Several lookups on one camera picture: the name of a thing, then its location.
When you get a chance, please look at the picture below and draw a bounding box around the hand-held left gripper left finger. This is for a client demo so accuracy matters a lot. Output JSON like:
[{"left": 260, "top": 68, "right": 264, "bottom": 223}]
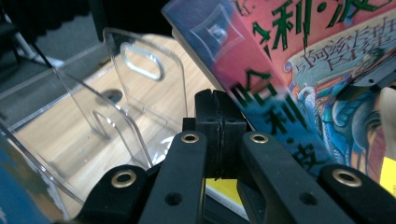
[{"left": 138, "top": 89, "right": 222, "bottom": 224}]

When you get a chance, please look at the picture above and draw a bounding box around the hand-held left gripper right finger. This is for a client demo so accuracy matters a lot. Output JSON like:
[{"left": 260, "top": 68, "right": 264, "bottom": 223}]
[{"left": 214, "top": 89, "right": 356, "bottom": 224}]

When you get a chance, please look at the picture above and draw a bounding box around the yellow book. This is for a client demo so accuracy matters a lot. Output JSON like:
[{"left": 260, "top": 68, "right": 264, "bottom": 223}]
[{"left": 204, "top": 177, "right": 250, "bottom": 220}]

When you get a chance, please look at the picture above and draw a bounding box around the clear acrylic book rack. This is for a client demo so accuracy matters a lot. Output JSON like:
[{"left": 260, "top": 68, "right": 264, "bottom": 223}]
[{"left": 0, "top": 27, "right": 190, "bottom": 218}]

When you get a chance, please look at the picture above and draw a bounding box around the red illustrated book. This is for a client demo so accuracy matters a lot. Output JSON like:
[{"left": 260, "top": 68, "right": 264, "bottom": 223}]
[{"left": 161, "top": 0, "right": 396, "bottom": 188}]

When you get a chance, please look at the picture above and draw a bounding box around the blue book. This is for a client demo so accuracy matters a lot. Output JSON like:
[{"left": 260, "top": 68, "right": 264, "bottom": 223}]
[{"left": 0, "top": 133, "right": 64, "bottom": 224}]

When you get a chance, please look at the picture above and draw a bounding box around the white desk frame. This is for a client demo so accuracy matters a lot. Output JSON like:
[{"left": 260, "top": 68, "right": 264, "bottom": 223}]
[{"left": 13, "top": 31, "right": 64, "bottom": 68}]

